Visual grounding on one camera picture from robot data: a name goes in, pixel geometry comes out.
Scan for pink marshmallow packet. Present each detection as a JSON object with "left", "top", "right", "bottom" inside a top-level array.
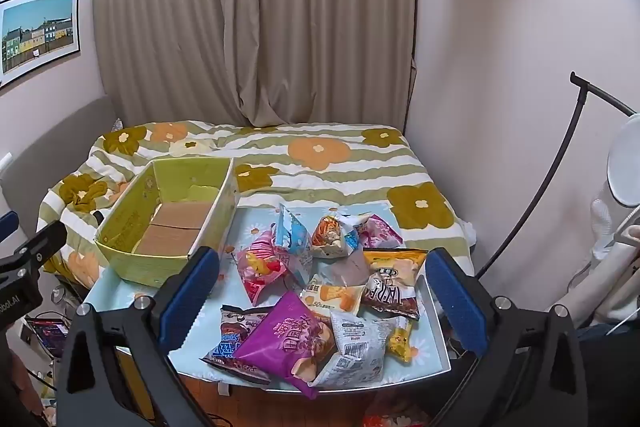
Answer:
[{"left": 236, "top": 229, "right": 291, "bottom": 307}]

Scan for tiger print snack packet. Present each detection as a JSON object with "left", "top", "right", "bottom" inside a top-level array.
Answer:
[{"left": 311, "top": 213, "right": 368, "bottom": 260}]

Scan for black lamp stand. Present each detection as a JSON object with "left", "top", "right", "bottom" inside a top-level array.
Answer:
[{"left": 475, "top": 72, "right": 640, "bottom": 280}]

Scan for yellow brown snack packet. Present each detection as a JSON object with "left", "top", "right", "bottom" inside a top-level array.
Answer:
[{"left": 360, "top": 248, "right": 430, "bottom": 321}]

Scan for dark cloth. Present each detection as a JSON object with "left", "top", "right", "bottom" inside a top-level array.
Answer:
[{"left": 575, "top": 322, "right": 640, "bottom": 427}]

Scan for beige curtain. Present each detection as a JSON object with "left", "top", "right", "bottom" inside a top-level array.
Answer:
[{"left": 92, "top": 0, "right": 420, "bottom": 130}]

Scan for grey brown snack packet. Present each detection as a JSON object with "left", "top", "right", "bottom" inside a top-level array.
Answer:
[{"left": 312, "top": 252, "right": 371, "bottom": 288}]

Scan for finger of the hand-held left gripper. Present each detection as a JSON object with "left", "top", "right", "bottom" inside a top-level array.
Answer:
[
  {"left": 0, "top": 220, "right": 68, "bottom": 279},
  {"left": 0, "top": 211, "right": 20, "bottom": 242}
]

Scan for black cable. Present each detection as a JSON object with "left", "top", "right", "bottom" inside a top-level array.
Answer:
[{"left": 402, "top": 0, "right": 421, "bottom": 132}]

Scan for white cloth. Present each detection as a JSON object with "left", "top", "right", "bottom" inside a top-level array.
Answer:
[{"left": 565, "top": 192, "right": 640, "bottom": 323}]

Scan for purple snack packet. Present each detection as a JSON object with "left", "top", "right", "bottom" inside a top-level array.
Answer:
[{"left": 232, "top": 291, "right": 337, "bottom": 400}]

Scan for wall poster of houses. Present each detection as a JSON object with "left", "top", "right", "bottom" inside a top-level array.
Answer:
[{"left": 0, "top": 0, "right": 81, "bottom": 88}]

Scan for blue dark snack packet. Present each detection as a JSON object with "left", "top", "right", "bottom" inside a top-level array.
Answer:
[{"left": 201, "top": 304, "right": 273, "bottom": 383}]

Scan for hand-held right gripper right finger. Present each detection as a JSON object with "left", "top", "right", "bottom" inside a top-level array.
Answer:
[{"left": 415, "top": 248, "right": 588, "bottom": 427}]

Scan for grey headboard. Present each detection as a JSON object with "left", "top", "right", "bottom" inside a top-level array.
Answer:
[{"left": 0, "top": 94, "right": 121, "bottom": 228}]

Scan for dark red printed case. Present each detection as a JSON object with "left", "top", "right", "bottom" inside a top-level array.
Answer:
[{"left": 22, "top": 316, "right": 71, "bottom": 358}]

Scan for light blue snack packet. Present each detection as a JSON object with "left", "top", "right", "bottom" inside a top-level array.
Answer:
[{"left": 272, "top": 203, "right": 313, "bottom": 285}]

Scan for orange cracker packet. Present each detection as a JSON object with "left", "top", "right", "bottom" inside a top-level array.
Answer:
[{"left": 300, "top": 274, "right": 366, "bottom": 315}]

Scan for green striped floral blanket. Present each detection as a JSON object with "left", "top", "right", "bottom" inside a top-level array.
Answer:
[{"left": 36, "top": 121, "right": 476, "bottom": 280}]

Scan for white round lamp head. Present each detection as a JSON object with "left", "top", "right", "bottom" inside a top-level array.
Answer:
[{"left": 606, "top": 114, "right": 640, "bottom": 208}]

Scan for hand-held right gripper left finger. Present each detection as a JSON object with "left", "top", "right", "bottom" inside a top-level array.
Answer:
[{"left": 56, "top": 246, "right": 221, "bottom": 427}]

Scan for small yellow snack packet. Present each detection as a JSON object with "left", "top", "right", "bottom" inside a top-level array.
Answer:
[{"left": 385, "top": 317, "right": 421, "bottom": 363}]

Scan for pink white snack packet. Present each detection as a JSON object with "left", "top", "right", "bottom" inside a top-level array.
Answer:
[{"left": 356, "top": 213, "right": 404, "bottom": 250}]

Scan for green cardboard box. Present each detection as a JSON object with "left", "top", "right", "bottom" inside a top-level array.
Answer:
[{"left": 94, "top": 157, "right": 240, "bottom": 289}]

